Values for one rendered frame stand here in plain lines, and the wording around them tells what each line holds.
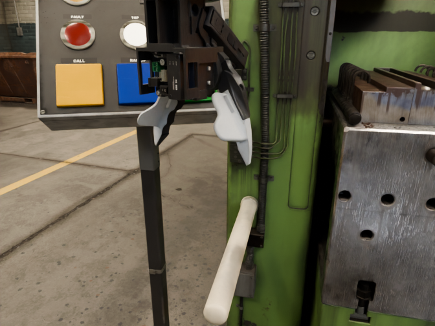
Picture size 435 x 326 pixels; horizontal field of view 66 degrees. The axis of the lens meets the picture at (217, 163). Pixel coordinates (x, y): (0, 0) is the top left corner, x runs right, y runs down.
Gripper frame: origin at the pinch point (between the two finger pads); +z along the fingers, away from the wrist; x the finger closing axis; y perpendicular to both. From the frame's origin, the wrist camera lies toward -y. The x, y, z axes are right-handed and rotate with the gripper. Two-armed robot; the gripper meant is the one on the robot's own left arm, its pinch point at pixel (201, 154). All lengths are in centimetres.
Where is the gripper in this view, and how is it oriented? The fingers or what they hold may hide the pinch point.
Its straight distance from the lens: 45.4
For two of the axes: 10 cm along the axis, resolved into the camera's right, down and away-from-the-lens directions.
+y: -5.6, 2.8, -7.8
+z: 0.0, 9.4, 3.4
